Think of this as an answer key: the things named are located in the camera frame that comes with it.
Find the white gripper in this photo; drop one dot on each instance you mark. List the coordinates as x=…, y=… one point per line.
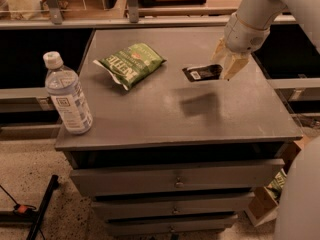
x=240, y=36

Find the black rxbar chocolate wrapper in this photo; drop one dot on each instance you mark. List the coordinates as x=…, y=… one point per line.
x=202, y=73

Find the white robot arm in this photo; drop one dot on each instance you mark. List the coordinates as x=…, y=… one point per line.
x=298, y=215

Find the clear plastic water bottle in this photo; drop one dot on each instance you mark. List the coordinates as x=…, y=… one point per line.
x=65, y=90

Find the green kettle chips bag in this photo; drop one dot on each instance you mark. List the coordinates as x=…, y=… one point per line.
x=130, y=65

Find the grey drawer cabinet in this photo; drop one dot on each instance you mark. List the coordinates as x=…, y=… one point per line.
x=171, y=155

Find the green chips bag in box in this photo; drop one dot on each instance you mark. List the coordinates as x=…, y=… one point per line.
x=276, y=186

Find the cardboard box on floor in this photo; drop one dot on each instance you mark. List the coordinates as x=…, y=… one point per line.
x=263, y=208

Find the black stand leg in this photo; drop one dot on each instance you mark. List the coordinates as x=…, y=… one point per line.
x=37, y=221

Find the metal shelf rail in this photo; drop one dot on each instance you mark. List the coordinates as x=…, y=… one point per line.
x=28, y=14

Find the orange clamp with cable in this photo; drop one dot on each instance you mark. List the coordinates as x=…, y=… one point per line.
x=20, y=209

